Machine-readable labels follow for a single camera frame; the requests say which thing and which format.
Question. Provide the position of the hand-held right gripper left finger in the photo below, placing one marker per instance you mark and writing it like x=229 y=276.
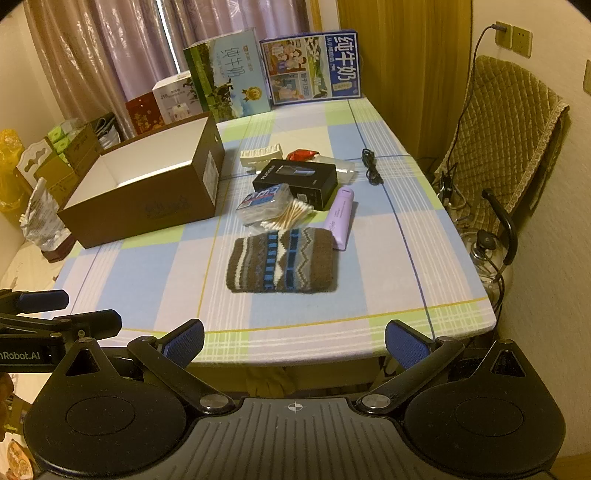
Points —
x=184 y=344

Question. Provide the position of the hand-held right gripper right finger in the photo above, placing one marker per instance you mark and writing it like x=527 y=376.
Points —
x=408 y=346

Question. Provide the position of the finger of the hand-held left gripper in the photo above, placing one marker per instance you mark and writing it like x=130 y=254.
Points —
x=87 y=323
x=44 y=301

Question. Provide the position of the brown cardboard box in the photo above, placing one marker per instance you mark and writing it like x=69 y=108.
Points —
x=138 y=207

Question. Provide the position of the brown patterned knitted sock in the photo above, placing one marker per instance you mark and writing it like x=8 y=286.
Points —
x=281 y=261

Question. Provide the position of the purple bottle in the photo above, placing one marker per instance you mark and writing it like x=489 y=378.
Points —
x=340 y=217

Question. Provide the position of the clear pack with blue label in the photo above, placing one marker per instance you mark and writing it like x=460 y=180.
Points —
x=261 y=203

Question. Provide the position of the bag of cotton swabs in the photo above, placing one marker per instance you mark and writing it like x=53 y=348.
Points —
x=288 y=214

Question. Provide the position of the black shaver box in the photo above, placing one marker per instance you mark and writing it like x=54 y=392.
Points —
x=295 y=177

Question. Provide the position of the white plastic bag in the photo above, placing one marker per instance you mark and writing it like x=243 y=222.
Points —
x=44 y=217

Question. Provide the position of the glass kettle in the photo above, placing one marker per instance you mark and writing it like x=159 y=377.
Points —
x=485 y=258

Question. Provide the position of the cardboard box with white hanger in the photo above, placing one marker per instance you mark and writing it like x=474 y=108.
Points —
x=46 y=170

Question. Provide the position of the yellow plastic bag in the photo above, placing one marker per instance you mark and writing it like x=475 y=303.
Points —
x=9 y=170

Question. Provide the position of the small green boxes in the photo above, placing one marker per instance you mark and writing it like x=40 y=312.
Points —
x=60 y=136

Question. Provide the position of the silver bag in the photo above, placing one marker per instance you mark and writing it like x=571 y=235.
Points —
x=108 y=129

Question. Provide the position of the red gift box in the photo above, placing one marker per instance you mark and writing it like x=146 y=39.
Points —
x=143 y=113

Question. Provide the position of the red packet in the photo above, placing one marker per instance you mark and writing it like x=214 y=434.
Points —
x=302 y=153

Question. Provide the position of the quilted chair cover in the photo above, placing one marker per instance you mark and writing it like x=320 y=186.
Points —
x=503 y=129

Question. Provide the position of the white humidifier box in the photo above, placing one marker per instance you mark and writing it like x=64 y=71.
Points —
x=178 y=99

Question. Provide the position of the curtain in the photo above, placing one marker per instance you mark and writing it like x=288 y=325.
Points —
x=115 y=46

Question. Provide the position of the green milk carton box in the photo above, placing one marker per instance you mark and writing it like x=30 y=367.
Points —
x=231 y=78

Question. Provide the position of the blue milk carton box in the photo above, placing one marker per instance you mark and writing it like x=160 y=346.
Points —
x=309 y=69

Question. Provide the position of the wall socket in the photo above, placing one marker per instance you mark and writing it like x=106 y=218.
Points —
x=519 y=39

